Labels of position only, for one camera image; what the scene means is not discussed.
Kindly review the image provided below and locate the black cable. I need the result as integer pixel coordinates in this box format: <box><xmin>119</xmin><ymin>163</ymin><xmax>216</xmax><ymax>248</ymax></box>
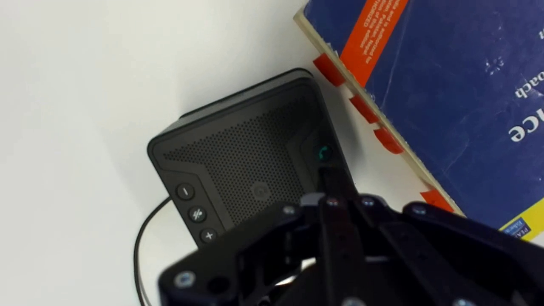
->
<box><xmin>133</xmin><ymin>193</ymin><xmax>173</xmax><ymax>306</ymax></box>

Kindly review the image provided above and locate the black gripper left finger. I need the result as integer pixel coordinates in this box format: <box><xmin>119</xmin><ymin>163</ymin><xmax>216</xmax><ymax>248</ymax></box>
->
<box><xmin>158</xmin><ymin>204</ymin><xmax>316</xmax><ymax>306</ymax></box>

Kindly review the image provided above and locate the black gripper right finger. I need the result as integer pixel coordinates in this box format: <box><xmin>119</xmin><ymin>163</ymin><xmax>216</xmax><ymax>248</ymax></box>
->
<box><xmin>316</xmin><ymin>147</ymin><xmax>544</xmax><ymax>306</ymax></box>

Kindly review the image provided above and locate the black speakerphone box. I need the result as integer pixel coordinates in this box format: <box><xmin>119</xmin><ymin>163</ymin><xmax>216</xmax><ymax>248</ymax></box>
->
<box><xmin>148</xmin><ymin>68</ymin><xmax>347</xmax><ymax>246</ymax></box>

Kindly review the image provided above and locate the blue hardcover textbook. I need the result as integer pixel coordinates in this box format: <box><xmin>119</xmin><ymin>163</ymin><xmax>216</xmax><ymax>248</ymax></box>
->
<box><xmin>296</xmin><ymin>0</ymin><xmax>544</xmax><ymax>243</ymax></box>

